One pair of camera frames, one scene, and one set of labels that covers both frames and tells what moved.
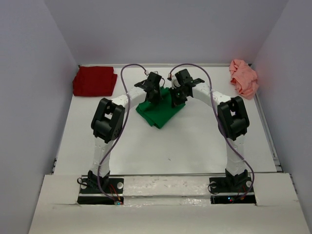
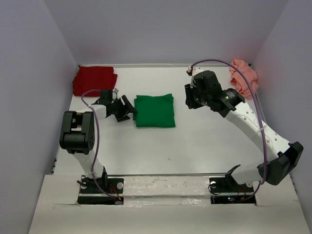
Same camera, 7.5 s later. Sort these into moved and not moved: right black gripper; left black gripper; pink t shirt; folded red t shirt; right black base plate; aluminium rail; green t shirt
Moved: green t shirt; right black gripper; left black gripper
Not moved: folded red t shirt; aluminium rail; right black base plate; pink t shirt
